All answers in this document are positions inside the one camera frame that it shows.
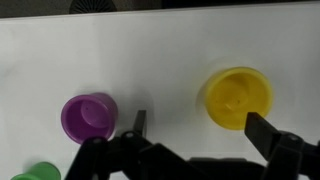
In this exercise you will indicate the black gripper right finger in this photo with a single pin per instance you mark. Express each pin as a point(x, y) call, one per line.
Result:
point(288, 155)

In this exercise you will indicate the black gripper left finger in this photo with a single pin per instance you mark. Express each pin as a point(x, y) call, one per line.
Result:
point(133, 155)

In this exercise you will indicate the yellow small bowl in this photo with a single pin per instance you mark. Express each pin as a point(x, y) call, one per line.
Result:
point(230, 94)

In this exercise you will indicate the purple small bowl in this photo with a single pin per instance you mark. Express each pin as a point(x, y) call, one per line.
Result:
point(89, 115)

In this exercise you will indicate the green small bowl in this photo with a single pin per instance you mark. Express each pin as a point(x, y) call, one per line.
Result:
point(40, 171)

